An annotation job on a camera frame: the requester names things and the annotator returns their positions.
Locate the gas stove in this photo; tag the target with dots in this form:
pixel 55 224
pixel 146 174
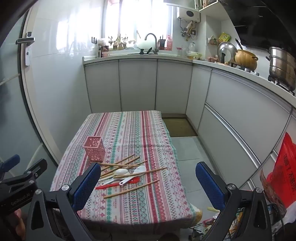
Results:
pixel 284 86

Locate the yellow snack package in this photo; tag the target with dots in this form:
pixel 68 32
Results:
pixel 224 37

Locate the brown floor mat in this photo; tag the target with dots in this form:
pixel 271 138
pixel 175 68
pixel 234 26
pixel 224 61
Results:
pixel 178 127

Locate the metal sink faucet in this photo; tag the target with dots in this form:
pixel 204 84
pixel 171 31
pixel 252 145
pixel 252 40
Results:
pixel 155 44

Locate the white textured rice paddle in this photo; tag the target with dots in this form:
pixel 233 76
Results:
pixel 108 182

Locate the cream soup spoon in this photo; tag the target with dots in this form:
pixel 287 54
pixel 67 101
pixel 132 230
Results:
pixel 121 172

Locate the steel pot lid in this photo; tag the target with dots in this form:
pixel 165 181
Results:
pixel 227 51

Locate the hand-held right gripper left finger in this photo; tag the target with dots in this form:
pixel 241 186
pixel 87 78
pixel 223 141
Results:
pixel 86 185

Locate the black wall hook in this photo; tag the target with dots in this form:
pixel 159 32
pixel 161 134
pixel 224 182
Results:
pixel 93 39

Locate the frosted glass door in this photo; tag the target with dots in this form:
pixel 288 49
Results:
pixel 13 104

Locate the pink bottle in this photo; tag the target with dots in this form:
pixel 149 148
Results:
pixel 169 44

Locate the red plastic bag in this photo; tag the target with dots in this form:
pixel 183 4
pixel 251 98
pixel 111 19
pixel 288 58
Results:
pixel 284 166

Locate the dark utensil holder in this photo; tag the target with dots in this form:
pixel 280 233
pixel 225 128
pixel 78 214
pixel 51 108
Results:
pixel 162 44

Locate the glass jar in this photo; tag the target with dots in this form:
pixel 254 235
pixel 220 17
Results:
pixel 192 47

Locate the black sink brush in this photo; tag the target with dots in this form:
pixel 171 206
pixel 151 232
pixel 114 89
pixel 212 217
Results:
pixel 145 51

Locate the pink perforated utensil holder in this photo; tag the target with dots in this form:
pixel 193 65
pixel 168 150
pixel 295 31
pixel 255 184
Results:
pixel 93 150

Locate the person's left hand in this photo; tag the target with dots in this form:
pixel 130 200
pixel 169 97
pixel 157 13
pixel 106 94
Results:
pixel 17 224

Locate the white water heater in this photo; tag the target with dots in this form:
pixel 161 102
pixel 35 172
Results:
pixel 188 15

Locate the striped patterned tablecloth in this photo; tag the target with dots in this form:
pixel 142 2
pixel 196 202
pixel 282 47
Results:
pixel 138 139

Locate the black range hood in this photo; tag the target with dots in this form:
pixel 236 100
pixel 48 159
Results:
pixel 261 23

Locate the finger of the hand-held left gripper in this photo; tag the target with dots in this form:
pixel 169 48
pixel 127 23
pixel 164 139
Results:
pixel 10 161
pixel 32 170

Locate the white round container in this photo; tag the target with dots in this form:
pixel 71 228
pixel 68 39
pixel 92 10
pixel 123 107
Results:
pixel 144 42

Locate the narrow white cabinet door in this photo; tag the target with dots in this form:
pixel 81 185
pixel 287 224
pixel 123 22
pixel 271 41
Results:
pixel 198 97

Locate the small decorative plants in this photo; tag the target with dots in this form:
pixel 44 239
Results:
pixel 116 44

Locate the large steel pot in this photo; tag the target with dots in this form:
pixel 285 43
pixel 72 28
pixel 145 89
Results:
pixel 282 67

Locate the white smooth rice paddle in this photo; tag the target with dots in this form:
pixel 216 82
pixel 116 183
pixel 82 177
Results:
pixel 140 169

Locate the wall shelf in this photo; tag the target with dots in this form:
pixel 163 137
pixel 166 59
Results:
pixel 208 5

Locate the wooden chopstick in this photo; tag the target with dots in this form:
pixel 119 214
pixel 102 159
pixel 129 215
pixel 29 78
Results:
pixel 132 160
pixel 108 164
pixel 155 170
pixel 127 158
pixel 131 188
pixel 141 162

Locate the kitchen window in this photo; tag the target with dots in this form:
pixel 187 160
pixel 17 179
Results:
pixel 138 18

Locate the water heater pipes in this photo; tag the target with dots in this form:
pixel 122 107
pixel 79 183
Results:
pixel 188 31

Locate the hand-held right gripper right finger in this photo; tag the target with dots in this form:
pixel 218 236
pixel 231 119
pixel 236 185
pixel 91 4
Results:
pixel 209 185

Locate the white kitchen countertop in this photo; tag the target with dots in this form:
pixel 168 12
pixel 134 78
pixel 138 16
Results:
pixel 219 67

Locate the orange clay pot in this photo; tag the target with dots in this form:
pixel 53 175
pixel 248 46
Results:
pixel 246 60

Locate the white drawer front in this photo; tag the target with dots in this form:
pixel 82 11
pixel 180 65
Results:
pixel 249 99

